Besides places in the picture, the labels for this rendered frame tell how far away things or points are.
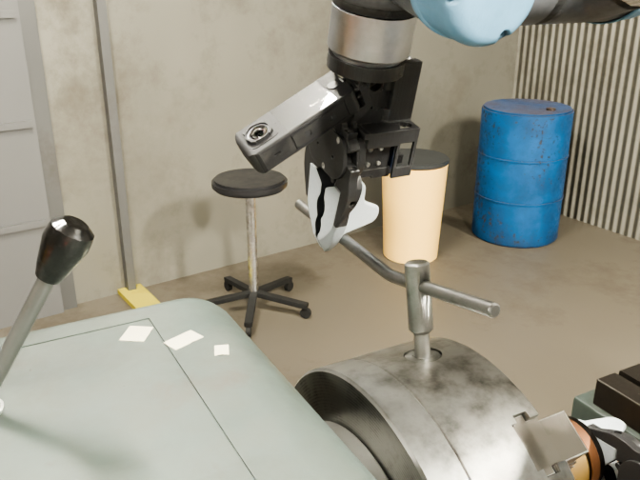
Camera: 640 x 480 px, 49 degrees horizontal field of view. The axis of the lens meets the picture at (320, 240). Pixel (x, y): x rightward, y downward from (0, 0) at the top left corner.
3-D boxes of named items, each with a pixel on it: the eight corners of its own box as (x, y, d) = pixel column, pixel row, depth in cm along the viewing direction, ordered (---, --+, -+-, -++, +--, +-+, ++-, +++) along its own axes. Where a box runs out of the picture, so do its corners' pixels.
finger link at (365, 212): (377, 256, 74) (392, 181, 69) (328, 268, 72) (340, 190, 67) (362, 241, 77) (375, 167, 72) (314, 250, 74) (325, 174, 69)
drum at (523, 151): (576, 236, 428) (595, 106, 398) (518, 256, 400) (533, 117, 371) (510, 213, 468) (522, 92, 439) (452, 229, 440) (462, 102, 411)
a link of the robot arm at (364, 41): (359, 22, 57) (313, -9, 62) (350, 76, 59) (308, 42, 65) (434, 19, 60) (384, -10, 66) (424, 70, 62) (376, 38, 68)
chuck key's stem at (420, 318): (442, 386, 63) (434, 261, 60) (421, 392, 62) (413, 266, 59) (427, 378, 65) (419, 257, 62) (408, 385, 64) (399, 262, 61)
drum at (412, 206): (411, 237, 426) (416, 145, 405) (456, 257, 398) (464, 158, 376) (364, 250, 407) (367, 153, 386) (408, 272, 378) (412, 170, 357)
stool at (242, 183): (271, 275, 375) (269, 154, 351) (330, 312, 335) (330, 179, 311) (175, 302, 345) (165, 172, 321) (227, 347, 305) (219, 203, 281)
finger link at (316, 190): (362, 240, 77) (375, 167, 72) (313, 250, 74) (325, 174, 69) (348, 225, 79) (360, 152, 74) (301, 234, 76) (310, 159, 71)
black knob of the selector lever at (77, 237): (42, 298, 46) (30, 230, 44) (34, 280, 48) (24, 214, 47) (104, 286, 47) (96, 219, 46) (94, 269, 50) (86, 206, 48)
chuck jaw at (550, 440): (471, 523, 63) (538, 480, 54) (445, 470, 65) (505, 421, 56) (561, 483, 68) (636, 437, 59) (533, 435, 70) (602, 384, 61)
